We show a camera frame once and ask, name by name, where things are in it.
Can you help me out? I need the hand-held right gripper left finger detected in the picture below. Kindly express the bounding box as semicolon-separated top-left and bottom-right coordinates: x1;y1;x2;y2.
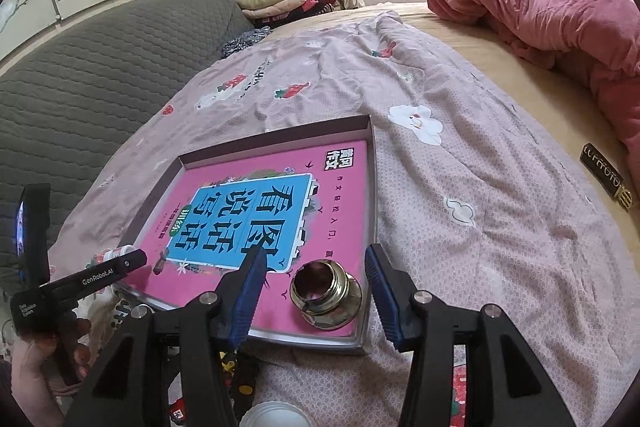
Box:
65;247;268;427

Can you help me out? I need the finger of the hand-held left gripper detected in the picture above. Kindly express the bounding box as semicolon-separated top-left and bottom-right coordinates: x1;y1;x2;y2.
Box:
105;249;149;277

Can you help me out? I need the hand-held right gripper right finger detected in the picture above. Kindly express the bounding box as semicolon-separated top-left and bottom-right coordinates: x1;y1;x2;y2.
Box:
364;244;576;427

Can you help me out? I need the white pill bottle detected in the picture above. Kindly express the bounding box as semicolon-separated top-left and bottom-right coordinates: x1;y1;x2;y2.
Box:
97;244;137;264

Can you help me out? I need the shiny metal cap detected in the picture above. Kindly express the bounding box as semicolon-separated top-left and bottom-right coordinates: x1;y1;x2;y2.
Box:
289;259;363;332

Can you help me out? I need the shallow cardboard box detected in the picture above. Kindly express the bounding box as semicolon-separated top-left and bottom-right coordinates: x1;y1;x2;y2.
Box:
112;114;378;356

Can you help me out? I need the white plastic lid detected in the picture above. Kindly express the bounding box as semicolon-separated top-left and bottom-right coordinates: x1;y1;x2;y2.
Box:
247;401;311;427

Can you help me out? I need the person's left hand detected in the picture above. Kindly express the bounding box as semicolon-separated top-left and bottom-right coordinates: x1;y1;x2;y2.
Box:
30;302;95;385

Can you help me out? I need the lilac printed bed quilt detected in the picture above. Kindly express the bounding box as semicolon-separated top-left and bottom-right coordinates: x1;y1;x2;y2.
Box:
45;9;640;427

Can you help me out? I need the pink book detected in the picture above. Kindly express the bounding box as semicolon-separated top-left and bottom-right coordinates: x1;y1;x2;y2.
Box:
137;139;371;338

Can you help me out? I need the grey quilted headboard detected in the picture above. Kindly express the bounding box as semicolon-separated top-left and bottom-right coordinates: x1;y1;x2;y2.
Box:
0;0;251;293

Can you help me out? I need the dark patterned cloth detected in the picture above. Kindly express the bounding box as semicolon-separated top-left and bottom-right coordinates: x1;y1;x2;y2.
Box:
220;26;273;60

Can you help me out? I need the black gold label strip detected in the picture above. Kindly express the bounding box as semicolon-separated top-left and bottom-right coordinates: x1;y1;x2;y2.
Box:
580;142;633;210

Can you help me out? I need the tan bed sheet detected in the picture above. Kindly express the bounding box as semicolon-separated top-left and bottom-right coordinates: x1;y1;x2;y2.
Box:
270;2;640;233

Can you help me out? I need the pink blanket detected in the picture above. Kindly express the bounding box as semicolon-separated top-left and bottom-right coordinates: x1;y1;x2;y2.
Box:
424;0;640;168

